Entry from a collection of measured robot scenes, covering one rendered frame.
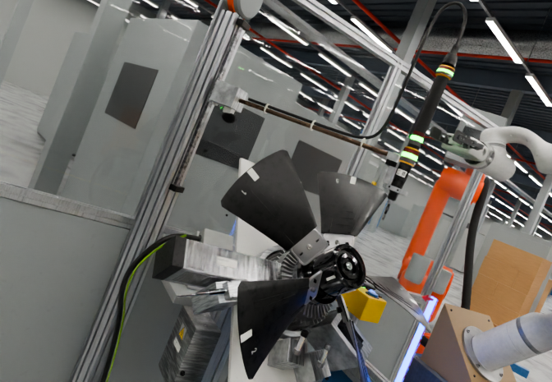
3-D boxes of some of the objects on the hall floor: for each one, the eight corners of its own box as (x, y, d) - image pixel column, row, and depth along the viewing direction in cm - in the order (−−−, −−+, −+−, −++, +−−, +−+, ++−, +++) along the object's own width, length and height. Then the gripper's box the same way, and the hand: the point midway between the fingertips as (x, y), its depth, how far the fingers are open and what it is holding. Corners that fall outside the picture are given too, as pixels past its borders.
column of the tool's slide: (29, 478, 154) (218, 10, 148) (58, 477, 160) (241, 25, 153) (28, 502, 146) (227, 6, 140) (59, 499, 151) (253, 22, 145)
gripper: (458, 138, 138) (425, 117, 130) (508, 147, 124) (474, 123, 115) (449, 159, 139) (415, 140, 130) (498, 171, 124) (462, 149, 115)
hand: (445, 134), depth 123 cm, fingers open, 8 cm apart
